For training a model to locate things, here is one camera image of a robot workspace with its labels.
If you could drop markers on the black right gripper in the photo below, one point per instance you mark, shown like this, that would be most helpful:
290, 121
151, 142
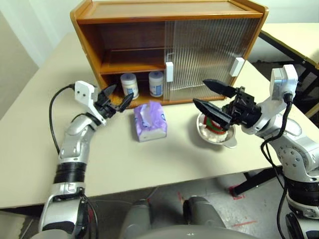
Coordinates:
245, 109

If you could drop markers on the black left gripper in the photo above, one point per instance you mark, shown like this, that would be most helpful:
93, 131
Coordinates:
106, 107

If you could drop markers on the white jar with blue label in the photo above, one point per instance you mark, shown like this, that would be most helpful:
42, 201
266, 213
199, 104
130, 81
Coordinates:
129, 85
155, 84

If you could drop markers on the plush snowman with green hat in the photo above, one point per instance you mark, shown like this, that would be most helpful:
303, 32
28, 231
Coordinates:
211, 127

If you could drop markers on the purple tissue pack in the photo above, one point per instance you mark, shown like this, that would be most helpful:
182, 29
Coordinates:
149, 124

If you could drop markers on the ribbed glass sliding door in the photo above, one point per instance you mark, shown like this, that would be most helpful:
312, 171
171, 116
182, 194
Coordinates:
169, 44
211, 49

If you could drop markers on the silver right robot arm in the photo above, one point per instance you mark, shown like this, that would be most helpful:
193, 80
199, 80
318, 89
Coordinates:
294, 149

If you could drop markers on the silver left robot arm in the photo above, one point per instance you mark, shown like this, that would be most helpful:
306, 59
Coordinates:
74, 139

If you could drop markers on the brown wooden shelf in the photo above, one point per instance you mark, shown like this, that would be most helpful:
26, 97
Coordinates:
129, 67

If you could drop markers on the wooden cabinet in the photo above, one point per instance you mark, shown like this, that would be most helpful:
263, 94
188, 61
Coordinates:
162, 8

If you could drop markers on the metal bowl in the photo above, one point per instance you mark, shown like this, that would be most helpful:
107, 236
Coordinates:
229, 143

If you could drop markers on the black table foot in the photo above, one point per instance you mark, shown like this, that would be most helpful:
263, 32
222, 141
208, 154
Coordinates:
249, 184

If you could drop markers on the light wooden board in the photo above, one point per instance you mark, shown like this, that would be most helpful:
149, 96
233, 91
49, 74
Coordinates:
314, 108

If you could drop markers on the grey right robot leg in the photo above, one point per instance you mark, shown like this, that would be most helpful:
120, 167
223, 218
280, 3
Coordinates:
204, 211

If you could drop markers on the grey robot leg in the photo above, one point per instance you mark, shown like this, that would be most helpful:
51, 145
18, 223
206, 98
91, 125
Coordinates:
137, 214
204, 211

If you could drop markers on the grey left robot leg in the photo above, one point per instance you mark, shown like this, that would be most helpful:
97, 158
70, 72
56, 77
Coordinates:
137, 214

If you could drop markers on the grey robot torso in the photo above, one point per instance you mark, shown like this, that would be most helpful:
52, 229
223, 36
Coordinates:
149, 232

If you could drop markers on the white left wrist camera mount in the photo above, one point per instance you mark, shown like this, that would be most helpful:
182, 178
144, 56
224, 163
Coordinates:
83, 90

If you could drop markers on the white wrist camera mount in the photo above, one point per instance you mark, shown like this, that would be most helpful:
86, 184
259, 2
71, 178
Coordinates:
83, 90
290, 77

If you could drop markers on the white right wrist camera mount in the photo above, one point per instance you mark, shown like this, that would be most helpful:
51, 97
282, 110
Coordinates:
290, 77

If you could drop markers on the beige table with black frame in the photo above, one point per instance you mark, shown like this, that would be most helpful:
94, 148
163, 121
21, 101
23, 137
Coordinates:
286, 32

